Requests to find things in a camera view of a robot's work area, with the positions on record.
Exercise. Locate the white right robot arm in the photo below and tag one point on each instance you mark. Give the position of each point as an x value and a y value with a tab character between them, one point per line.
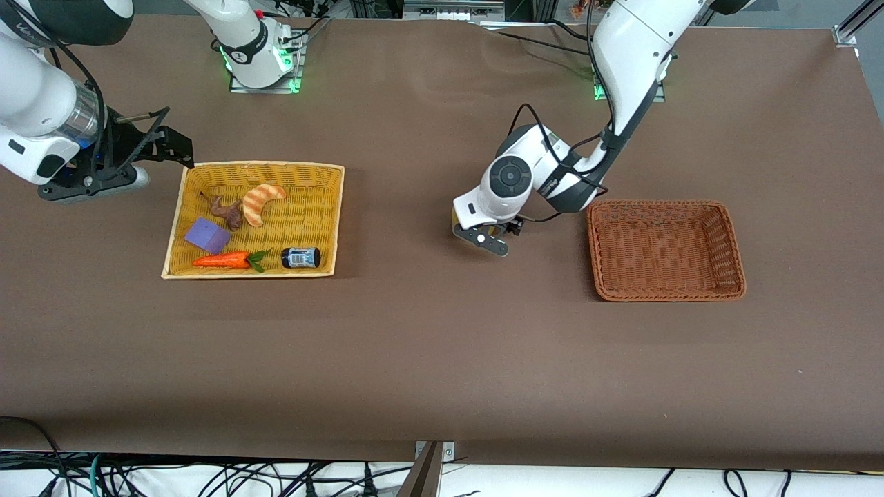
31	96

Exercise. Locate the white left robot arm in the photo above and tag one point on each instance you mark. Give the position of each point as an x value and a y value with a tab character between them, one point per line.
632	48

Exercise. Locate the brown toy root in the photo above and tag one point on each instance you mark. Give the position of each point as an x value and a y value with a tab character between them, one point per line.
229	210

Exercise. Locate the purple block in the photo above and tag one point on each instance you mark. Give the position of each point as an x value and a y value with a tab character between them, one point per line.
207	236

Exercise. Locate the striped toy croissant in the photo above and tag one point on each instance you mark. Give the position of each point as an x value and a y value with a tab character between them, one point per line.
257	203

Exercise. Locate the orange toy carrot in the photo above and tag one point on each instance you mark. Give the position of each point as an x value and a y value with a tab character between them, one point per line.
224	260

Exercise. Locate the yellow wicker basket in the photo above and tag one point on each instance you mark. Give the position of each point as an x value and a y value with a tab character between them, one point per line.
297	221

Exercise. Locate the brown wicker basket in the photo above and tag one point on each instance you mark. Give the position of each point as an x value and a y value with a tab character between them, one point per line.
663	252

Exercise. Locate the grey equipment box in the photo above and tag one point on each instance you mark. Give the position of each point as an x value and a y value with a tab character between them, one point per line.
452	8

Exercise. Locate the aluminium profile bar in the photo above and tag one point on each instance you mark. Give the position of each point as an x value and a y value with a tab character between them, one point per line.
856	24

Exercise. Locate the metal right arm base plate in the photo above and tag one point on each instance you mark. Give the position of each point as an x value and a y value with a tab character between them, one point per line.
298	65

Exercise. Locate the metal table edge bracket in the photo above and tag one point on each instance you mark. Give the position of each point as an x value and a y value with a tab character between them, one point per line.
447	452

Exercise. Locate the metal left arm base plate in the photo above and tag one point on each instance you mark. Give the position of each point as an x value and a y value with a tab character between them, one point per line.
661	93

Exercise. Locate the brown post under table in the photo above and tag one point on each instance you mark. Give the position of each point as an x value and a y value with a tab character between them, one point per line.
423	476

